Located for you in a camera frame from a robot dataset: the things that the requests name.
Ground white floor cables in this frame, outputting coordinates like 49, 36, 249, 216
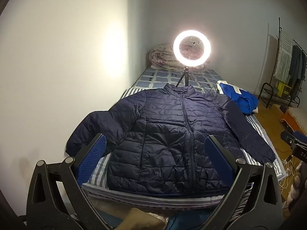
280, 153, 298, 188

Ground pale pink plush item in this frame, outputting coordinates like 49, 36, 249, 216
286, 162, 303, 205

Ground yellow box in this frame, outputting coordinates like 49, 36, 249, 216
276, 81, 292, 97

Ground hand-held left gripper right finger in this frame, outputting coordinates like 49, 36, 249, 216
199, 135, 286, 230

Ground folded floral quilt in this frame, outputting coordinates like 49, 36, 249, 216
149, 43, 207, 72

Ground striped hanging towel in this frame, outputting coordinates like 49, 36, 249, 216
273, 29, 294, 80

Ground blue cloth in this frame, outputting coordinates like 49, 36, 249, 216
165, 216, 205, 230

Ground orange stool with cushion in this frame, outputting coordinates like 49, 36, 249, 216
280, 106, 307, 135

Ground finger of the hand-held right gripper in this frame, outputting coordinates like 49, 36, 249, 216
280, 130, 299, 147
293, 130, 307, 141

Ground blue and white garment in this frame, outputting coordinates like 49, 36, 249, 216
216, 80, 260, 115

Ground ring light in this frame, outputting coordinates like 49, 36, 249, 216
173, 30, 212, 68

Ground black tripod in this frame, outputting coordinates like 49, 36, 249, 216
176, 66, 193, 88

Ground blue checkered bed mat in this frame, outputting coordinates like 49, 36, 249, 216
132, 67, 224, 94

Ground black power cable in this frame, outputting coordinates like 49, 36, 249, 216
192, 84, 220, 94

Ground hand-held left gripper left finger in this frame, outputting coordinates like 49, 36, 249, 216
26, 133, 114, 230

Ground tan cloth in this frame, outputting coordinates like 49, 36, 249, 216
119, 207, 166, 230

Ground dark hanging garments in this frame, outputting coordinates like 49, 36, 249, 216
286, 45, 307, 99

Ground striped bed sheet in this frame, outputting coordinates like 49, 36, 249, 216
82, 87, 287, 212

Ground navy puffer jacket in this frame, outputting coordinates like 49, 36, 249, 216
65, 83, 276, 196

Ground black clothes rack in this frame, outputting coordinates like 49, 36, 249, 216
258, 17, 307, 110

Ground phone holder clamp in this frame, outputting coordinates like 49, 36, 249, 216
188, 37, 202, 60

